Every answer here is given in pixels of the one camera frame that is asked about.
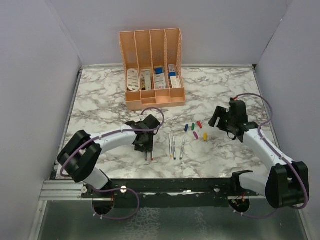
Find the peach plastic desk organizer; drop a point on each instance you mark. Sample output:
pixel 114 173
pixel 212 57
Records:
pixel 143 50

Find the white red box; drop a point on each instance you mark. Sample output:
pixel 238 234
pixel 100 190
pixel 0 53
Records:
pixel 173 76

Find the white blue marker pen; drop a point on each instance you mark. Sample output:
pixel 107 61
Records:
pixel 174 147

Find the white yellow marker pen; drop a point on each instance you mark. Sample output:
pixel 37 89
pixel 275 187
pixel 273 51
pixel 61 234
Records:
pixel 170 146

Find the yellow pen cap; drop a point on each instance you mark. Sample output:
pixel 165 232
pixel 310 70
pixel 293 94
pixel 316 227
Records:
pixel 205 137

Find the blue pen cap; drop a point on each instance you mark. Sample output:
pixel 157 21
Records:
pixel 186 127

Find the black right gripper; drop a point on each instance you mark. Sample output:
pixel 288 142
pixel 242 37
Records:
pixel 219 113

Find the purple pen cap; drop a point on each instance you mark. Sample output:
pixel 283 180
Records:
pixel 196 135

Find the white blue box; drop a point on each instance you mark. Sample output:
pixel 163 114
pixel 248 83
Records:
pixel 159 78

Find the white green marker pen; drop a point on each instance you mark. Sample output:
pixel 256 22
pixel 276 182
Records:
pixel 182 148

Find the aluminium extrusion frame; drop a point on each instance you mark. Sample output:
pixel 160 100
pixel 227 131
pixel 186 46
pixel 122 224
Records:
pixel 61 190

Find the white oval label card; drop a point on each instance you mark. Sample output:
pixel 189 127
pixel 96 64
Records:
pixel 132 80

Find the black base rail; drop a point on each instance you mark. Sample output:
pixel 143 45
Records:
pixel 166 193

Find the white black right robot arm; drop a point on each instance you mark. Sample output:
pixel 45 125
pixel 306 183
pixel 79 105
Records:
pixel 287 184

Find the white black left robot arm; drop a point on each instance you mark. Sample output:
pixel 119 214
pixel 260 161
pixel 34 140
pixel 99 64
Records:
pixel 80 155

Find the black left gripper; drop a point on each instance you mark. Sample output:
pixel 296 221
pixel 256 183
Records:
pixel 148 147

